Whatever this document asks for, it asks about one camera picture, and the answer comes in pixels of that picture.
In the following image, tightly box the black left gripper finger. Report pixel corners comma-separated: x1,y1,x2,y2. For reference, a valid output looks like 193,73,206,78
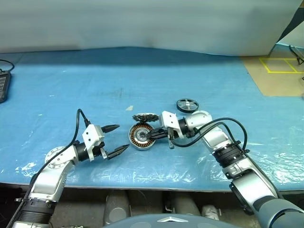
107,143,130,160
102,124,121,134

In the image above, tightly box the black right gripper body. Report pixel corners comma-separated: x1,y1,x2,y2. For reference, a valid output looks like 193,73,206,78
165,127,181,150

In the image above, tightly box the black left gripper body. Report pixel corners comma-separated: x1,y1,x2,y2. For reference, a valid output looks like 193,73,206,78
94,142,112,161

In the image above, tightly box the motor stator with copper windings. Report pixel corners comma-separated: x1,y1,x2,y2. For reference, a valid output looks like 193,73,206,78
129,123,156,152

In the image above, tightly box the toothed silver gear plate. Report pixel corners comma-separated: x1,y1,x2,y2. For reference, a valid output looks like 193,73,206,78
132,113,159,124

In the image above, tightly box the black spoked wheel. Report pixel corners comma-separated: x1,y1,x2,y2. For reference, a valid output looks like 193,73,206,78
176,97,200,114

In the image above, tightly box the blue foam table mat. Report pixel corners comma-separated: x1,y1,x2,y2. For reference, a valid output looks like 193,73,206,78
0,46,304,192

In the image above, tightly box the grey rounded cylinder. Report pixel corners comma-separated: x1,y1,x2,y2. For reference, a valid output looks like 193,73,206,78
104,191,131,225
171,193,201,217

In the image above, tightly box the white rounded fitting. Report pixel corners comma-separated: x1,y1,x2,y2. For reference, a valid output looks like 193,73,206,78
201,204,223,220

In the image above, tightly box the grey robot torso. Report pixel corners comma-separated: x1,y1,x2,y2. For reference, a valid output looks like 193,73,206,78
102,212,243,228

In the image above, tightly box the white backdrop sheet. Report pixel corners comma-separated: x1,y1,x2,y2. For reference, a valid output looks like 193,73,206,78
0,0,304,57

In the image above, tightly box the brown cardboard board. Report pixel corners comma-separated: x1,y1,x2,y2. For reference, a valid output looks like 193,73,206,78
242,56,304,97

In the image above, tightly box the black keypad device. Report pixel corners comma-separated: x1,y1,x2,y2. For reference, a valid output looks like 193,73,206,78
0,71,12,104

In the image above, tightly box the yellow tape marking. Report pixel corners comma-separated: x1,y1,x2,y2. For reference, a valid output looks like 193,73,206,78
258,57,302,74

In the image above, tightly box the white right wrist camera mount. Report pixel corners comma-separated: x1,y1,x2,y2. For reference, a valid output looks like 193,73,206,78
159,110,182,139

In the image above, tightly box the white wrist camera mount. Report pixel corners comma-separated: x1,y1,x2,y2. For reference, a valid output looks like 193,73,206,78
159,110,182,139
82,124,105,162

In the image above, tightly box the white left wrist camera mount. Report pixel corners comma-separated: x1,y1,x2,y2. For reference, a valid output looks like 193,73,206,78
82,124,105,162

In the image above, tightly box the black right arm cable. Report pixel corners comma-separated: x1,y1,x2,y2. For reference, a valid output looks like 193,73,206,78
170,118,285,200

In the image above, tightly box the thin black device cable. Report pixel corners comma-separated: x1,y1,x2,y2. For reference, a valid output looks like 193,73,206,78
0,59,15,73

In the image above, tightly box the thin black background cable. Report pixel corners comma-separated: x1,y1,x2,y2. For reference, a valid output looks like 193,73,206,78
288,44,304,66

